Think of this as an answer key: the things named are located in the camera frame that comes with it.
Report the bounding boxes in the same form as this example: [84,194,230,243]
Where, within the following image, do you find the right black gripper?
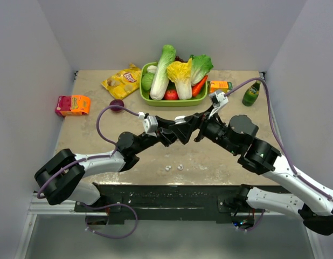
[169,103,240,154]

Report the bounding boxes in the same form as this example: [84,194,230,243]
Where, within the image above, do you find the white square charging case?
[174,115,185,125]

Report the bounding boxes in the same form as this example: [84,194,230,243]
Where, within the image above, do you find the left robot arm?
[34,113,184,212]

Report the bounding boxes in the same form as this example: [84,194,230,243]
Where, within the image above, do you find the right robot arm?
[169,113,333,236]

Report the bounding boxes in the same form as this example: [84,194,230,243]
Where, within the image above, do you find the red apple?
[163,89,179,101]

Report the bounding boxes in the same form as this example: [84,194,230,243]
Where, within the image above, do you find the green plastic basket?
[139,62,209,107]

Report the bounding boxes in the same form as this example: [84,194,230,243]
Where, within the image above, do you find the orange carrot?
[192,75,208,98]

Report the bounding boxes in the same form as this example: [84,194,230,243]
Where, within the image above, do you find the green napa cabbage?
[150,45,176,100]

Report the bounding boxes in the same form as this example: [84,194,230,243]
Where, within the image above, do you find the orange juice carton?
[209,80,233,93]

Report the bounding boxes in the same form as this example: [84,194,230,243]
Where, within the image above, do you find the round green cabbage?
[141,72,155,91]

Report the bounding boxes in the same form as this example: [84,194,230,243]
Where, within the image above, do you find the purple red onion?
[109,99,124,113]

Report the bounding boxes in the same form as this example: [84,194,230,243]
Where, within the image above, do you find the yellow napa cabbage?
[166,58,192,100]

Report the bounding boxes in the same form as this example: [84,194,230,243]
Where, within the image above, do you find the white garlic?
[147,65,157,74]

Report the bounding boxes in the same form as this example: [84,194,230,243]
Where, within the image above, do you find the yellow Lays chips bag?
[101,63,141,100]

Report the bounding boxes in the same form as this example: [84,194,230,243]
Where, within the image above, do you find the green leafy cabbage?
[190,54,213,86]

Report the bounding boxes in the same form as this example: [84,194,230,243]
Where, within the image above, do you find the green Perrier glass bottle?
[242,80,261,107]

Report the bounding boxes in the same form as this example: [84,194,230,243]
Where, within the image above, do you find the dark red grapes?
[175,56,184,63]

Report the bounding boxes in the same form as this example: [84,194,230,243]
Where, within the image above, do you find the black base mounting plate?
[75,185,259,224]

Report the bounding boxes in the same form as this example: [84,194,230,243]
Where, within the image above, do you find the orange pink snack box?
[55,95,91,117]

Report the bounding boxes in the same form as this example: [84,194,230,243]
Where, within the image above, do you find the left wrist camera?
[143,115,158,137]

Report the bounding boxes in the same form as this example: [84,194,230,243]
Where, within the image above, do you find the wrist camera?
[143,115,158,137]
[209,90,228,119]

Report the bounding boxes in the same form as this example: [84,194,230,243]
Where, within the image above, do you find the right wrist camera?
[209,90,228,119]

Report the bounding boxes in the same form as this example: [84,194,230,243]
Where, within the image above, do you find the purple cable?
[37,105,145,199]
[235,209,266,233]
[80,202,140,240]
[224,77,333,206]

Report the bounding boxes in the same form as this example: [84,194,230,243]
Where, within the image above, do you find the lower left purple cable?
[80,202,140,240]

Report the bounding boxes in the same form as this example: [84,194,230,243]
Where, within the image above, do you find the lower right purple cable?
[235,209,266,233]

